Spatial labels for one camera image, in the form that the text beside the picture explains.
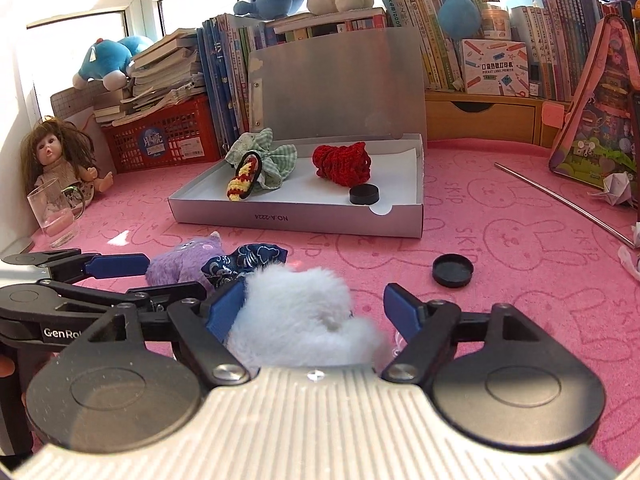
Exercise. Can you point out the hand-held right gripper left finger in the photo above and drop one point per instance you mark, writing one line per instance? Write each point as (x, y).
(225, 310)

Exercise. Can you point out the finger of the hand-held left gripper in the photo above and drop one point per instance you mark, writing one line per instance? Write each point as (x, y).
(165, 295)
(120, 265)

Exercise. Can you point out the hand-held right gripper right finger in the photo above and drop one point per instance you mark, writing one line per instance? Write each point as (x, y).
(402, 310)

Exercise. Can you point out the purple plush toy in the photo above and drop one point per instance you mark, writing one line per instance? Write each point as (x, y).
(175, 265)

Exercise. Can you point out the black lens attachment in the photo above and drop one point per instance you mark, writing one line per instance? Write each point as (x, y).
(452, 270)

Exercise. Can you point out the white fluffy plush toy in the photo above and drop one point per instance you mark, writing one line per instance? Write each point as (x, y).
(295, 315)

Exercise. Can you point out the black round cap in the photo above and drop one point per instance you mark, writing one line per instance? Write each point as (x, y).
(364, 195)

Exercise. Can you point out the yellow red crochet piece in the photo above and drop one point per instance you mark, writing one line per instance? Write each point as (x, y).
(240, 180)

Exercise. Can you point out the green checked cloth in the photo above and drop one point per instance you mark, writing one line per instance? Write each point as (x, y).
(277, 165)

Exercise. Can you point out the grey hinged-lid box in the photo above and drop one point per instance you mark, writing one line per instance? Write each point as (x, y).
(325, 85)

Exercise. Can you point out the person's left hand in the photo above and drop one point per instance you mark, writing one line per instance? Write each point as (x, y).
(5, 366)

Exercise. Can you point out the clear glass mug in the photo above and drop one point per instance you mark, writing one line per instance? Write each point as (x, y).
(50, 210)

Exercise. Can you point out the brown-haired doll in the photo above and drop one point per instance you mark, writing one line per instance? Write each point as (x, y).
(50, 150)

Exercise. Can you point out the red plastic crate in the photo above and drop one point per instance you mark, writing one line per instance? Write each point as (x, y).
(175, 125)

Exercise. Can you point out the grey grid board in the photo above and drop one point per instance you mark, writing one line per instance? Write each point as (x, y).
(65, 97)

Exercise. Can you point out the thin metal rod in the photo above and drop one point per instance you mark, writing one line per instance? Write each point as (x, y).
(550, 191)

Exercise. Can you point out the messy stack of books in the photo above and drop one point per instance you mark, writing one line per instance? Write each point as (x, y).
(165, 75)

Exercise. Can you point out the blue white plush toy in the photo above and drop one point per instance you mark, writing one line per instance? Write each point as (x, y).
(100, 62)

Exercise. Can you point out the wooden drawer organiser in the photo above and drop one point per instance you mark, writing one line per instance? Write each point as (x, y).
(490, 120)

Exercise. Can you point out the row of blue books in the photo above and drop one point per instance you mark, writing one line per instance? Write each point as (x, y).
(220, 70)

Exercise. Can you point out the crumpled white paper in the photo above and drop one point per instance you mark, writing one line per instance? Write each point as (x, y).
(617, 187)

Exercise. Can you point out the white printed carton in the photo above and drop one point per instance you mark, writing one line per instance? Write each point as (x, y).
(492, 67)

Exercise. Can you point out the pink printed bag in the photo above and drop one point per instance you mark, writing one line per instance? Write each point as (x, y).
(600, 110)

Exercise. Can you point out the small book pile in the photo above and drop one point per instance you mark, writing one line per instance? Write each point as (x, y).
(330, 22)

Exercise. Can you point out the round paper canister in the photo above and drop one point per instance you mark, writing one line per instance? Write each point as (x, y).
(496, 22)

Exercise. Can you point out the row of upright colourful books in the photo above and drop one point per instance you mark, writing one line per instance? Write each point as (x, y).
(550, 35)

